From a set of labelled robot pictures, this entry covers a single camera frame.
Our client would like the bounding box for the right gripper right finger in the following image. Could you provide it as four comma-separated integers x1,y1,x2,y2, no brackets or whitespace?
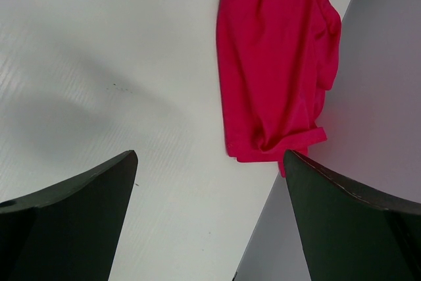
284,151,420,280

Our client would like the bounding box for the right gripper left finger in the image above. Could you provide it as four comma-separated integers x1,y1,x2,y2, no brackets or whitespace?
1,150,137,280

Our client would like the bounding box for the magenta t shirt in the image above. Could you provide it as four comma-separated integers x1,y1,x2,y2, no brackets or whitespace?
216,0,341,164

